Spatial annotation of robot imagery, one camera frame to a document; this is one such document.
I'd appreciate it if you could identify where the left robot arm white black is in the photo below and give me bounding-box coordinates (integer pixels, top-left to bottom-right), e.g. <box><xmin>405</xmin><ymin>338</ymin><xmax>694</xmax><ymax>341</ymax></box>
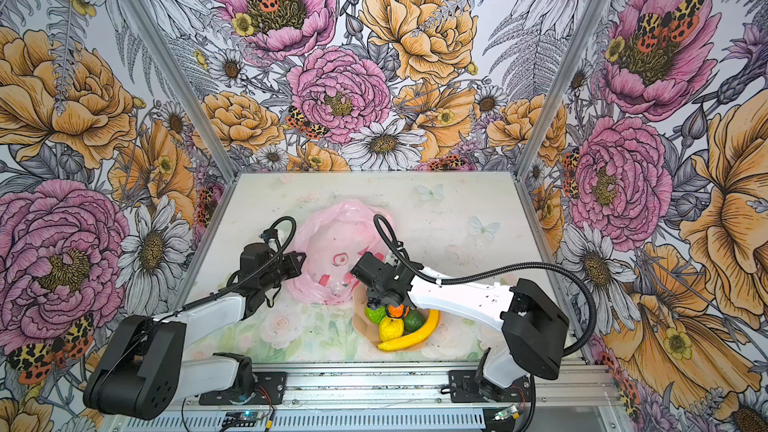
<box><xmin>83</xmin><ymin>230</ymin><xmax>306</xmax><ymax>420</ymax></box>

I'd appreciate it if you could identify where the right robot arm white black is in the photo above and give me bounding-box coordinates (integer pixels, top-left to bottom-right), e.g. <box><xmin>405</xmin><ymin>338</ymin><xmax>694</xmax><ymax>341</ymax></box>
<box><xmin>351</xmin><ymin>252</ymin><xmax>569</xmax><ymax>401</ymax></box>

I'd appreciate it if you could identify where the right black corrugated cable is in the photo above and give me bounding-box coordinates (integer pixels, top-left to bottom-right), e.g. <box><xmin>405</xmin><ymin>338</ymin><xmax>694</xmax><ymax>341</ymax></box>
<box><xmin>373</xmin><ymin>213</ymin><xmax>599</xmax><ymax>358</ymax></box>

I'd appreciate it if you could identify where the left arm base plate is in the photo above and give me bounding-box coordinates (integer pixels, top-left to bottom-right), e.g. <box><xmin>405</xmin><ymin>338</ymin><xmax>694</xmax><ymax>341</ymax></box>
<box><xmin>199</xmin><ymin>371</ymin><xmax>288</xmax><ymax>406</ymax></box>

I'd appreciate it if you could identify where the pink scalloped bowl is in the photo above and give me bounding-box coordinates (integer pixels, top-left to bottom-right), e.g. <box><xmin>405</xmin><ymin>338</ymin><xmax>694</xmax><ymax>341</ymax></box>
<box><xmin>353</xmin><ymin>286</ymin><xmax>437</xmax><ymax>351</ymax></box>

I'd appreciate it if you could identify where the pink plastic bag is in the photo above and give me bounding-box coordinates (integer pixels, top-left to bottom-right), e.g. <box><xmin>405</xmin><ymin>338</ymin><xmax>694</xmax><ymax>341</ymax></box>
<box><xmin>285</xmin><ymin>199</ymin><xmax>389</xmax><ymax>306</ymax></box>

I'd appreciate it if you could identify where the orange fake fruit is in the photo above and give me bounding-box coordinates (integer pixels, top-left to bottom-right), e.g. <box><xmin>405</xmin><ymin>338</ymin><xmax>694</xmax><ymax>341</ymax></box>
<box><xmin>386</xmin><ymin>305</ymin><xmax>410</xmax><ymax>320</ymax></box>

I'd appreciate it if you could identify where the white vented cable duct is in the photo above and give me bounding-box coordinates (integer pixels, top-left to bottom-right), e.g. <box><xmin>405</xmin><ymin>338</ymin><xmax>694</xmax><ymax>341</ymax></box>
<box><xmin>173</xmin><ymin>409</ymin><xmax>487</xmax><ymax>432</ymax></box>

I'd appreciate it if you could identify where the yellow fake lemon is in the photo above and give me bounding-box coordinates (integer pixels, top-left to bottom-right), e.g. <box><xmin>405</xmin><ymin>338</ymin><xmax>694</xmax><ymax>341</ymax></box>
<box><xmin>378</xmin><ymin>316</ymin><xmax>405</xmax><ymax>342</ymax></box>

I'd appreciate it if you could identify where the circuit board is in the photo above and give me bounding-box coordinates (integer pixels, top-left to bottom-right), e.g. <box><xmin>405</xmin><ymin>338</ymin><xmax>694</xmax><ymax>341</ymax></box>
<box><xmin>493</xmin><ymin>405</ymin><xmax>520</xmax><ymax>421</ymax></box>
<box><xmin>222</xmin><ymin>410</ymin><xmax>266</xmax><ymax>427</ymax></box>

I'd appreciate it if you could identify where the yellow fake banana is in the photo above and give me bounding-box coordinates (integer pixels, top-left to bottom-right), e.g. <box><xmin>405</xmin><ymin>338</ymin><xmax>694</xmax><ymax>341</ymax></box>
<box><xmin>378</xmin><ymin>310</ymin><xmax>441</xmax><ymax>352</ymax></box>

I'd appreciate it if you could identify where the right circuit board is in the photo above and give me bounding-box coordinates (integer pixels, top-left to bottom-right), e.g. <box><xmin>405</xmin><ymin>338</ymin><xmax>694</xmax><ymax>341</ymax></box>
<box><xmin>493</xmin><ymin>405</ymin><xmax>520</xmax><ymax>421</ymax></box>

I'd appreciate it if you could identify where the dark green fake fruit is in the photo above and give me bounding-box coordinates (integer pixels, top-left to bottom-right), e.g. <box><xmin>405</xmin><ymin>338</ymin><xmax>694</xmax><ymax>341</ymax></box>
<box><xmin>402</xmin><ymin>310</ymin><xmax>426</xmax><ymax>334</ymax></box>

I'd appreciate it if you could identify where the black corrugated cable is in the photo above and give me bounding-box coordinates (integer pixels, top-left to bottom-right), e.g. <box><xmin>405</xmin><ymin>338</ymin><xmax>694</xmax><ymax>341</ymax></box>
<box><xmin>95</xmin><ymin>215</ymin><xmax>298</xmax><ymax>391</ymax></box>
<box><xmin>373</xmin><ymin>213</ymin><xmax>599</xmax><ymax>358</ymax></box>

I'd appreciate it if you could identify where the left circuit board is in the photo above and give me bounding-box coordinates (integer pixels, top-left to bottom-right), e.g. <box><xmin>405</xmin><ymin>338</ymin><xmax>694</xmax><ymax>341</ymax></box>
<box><xmin>222</xmin><ymin>410</ymin><xmax>266</xmax><ymax>427</ymax></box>

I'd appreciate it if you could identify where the green fake lime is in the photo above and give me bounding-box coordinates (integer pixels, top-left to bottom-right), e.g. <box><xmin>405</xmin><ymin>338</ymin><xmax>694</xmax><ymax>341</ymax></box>
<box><xmin>365</xmin><ymin>306</ymin><xmax>387</xmax><ymax>325</ymax></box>

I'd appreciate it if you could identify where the left black corrugated cable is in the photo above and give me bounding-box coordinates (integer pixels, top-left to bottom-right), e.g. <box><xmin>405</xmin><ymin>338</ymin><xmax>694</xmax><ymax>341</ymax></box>
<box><xmin>95</xmin><ymin>215</ymin><xmax>298</xmax><ymax>391</ymax></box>

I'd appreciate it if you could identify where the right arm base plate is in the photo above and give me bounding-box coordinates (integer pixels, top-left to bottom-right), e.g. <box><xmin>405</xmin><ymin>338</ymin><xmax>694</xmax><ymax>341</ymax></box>
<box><xmin>440</xmin><ymin>369</ymin><xmax>532</xmax><ymax>404</ymax></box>

